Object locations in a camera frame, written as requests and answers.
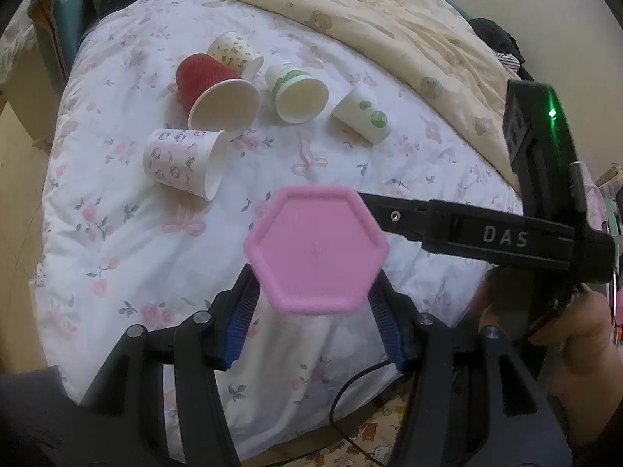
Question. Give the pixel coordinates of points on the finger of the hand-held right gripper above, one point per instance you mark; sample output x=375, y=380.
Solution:
x=486, y=233

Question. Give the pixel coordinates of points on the white cup with pink print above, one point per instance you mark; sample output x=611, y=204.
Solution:
x=185, y=160

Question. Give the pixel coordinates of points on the red paper cup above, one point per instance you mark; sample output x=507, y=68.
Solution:
x=202, y=80

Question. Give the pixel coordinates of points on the white cup with green rim print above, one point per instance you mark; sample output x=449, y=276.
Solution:
x=297, y=95

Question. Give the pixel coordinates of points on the black clothing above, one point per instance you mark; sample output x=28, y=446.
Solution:
x=501, y=41

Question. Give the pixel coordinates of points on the white floral quilt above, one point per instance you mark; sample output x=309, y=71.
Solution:
x=146, y=253

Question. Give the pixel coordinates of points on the person's right forearm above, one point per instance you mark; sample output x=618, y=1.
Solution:
x=589, y=399

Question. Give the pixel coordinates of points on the white cup with green dots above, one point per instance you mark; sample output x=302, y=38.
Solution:
x=362, y=112

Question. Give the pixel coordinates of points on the pink hexagonal plate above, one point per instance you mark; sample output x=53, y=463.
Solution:
x=316, y=248

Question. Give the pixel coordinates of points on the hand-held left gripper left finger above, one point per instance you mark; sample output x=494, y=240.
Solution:
x=237, y=323

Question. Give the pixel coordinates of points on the beige bear print blanket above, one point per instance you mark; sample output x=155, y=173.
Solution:
x=389, y=19

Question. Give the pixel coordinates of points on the cartoon printed sheet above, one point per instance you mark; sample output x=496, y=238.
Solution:
x=370, y=435

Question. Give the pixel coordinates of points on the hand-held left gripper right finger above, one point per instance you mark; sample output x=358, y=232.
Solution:
x=388, y=318

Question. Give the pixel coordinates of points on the white cup with brown print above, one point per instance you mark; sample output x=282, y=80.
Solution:
x=233, y=51

